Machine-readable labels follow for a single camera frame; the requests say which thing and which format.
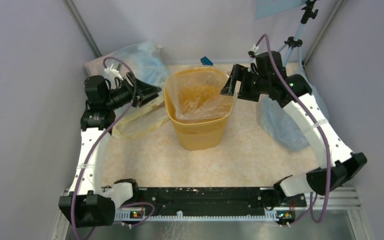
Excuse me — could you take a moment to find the yellow plastic bag on floor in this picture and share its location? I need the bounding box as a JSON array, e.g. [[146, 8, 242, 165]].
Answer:
[[112, 96, 169, 139]]

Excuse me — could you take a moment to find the large stuffed bag left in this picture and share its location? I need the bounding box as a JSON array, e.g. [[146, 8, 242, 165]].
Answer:
[[84, 41, 170, 89]]

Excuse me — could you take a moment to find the white cable duct strip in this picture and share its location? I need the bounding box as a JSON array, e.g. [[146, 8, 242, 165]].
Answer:
[[114, 208, 279, 223]]

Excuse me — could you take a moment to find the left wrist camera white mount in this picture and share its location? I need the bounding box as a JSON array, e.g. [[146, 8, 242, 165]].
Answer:
[[104, 63, 123, 80]]

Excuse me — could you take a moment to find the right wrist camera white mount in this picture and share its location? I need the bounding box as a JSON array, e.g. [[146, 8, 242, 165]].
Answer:
[[248, 44, 260, 59]]

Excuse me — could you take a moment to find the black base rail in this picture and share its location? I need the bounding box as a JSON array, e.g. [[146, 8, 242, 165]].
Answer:
[[131, 187, 307, 217]]

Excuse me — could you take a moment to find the yellow plastic trash bin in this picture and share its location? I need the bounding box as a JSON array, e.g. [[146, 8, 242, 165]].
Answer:
[[164, 66, 235, 152]]

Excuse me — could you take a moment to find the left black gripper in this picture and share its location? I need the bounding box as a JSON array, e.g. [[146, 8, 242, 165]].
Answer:
[[105, 71, 162, 110]]

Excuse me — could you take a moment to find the light blue tripod stand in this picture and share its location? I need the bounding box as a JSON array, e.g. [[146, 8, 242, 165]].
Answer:
[[278, 0, 319, 67]]

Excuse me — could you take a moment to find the clear plastic trash bag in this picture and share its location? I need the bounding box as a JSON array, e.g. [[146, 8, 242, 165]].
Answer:
[[164, 66, 234, 123]]

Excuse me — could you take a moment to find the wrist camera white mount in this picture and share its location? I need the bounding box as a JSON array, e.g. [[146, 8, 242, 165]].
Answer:
[[248, 44, 260, 59], [104, 63, 123, 80]]

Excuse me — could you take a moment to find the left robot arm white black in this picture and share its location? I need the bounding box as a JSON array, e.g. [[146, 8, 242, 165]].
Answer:
[[58, 72, 162, 228]]

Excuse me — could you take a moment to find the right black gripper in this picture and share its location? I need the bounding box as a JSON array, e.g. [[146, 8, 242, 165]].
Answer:
[[220, 64, 270, 102]]

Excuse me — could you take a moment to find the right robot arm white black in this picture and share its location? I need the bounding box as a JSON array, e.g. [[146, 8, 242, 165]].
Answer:
[[220, 51, 367, 206]]

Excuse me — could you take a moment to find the blue toy brick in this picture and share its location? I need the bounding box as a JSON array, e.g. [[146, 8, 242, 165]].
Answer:
[[200, 56, 214, 66]]

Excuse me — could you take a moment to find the blue stuffed bag right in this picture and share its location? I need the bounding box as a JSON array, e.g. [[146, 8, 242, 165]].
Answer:
[[256, 64, 330, 153]]

